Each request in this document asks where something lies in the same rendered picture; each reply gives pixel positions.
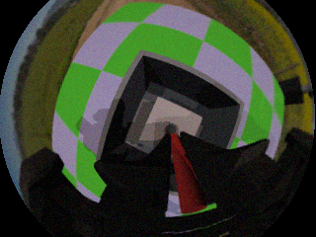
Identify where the red peg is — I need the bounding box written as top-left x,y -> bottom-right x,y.
171,133 -> 208,214

